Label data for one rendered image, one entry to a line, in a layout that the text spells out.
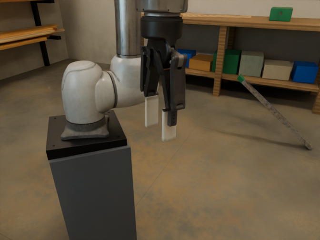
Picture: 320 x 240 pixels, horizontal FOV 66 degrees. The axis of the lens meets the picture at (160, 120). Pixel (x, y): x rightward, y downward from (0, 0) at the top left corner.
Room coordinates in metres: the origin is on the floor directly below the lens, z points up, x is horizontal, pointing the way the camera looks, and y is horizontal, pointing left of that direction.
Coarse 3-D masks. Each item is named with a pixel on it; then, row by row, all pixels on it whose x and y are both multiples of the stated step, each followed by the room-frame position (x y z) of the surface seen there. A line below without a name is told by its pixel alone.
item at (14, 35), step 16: (0, 0) 3.11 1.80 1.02; (16, 0) 3.29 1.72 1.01; (32, 0) 3.49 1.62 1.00; (48, 0) 3.89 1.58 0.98; (0, 32) 3.37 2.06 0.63; (16, 32) 3.37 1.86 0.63; (32, 32) 3.46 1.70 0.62; (48, 32) 3.64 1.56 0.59; (0, 48) 2.97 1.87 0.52; (48, 64) 4.05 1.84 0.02
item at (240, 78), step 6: (240, 78) 1.89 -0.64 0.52; (246, 84) 1.87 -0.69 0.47; (252, 90) 1.85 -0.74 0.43; (258, 96) 1.83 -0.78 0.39; (264, 102) 1.80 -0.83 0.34; (270, 108) 1.78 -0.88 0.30; (276, 114) 1.76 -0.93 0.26; (282, 120) 1.74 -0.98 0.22; (288, 126) 1.72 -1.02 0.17; (294, 132) 1.70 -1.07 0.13; (300, 138) 1.68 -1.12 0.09; (306, 144) 1.66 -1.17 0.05
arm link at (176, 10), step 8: (136, 0) 0.47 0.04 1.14; (144, 0) 0.44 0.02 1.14; (152, 0) 0.43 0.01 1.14; (160, 0) 0.43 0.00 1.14; (168, 0) 0.43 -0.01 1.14; (176, 0) 0.44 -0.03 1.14; (184, 0) 0.45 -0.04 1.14; (144, 8) 0.44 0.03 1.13; (152, 8) 0.43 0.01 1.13; (160, 8) 0.43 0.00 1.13; (168, 8) 0.43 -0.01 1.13; (176, 8) 0.44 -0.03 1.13; (184, 8) 0.45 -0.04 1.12; (152, 16) 0.45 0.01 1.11; (160, 16) 0.44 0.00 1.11; (168, 16) 0.44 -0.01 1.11; (176, 16) 0.45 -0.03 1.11
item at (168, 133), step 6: (162, 114) 0.42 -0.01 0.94; (162, 120) 0.42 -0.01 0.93; (162, 126) 0.42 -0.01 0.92; (168, 126) 0.42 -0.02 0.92; (174, 126) 0.43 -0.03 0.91; (162, 132) 0.42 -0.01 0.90; (168, 132) 0.42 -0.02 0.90; (174, 132) 0.43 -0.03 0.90; (162, 138) 0.42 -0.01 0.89; (168, 138) 0.42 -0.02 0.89; (174, 138) 0.43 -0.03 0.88
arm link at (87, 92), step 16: (80, 64) 0.90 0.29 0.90; (96, 64) 0.93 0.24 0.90; (64, 80) 0.87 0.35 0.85; (80, 80) 0.84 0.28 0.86; (96, 80) 0.87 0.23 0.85; (64, 96) 0.85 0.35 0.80; (80, 96) 0.83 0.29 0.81; (96, 96) 0.85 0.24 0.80; (112, 96) 0.89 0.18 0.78; (80, 112) 0.83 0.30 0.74; (96, 112) 0.85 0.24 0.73
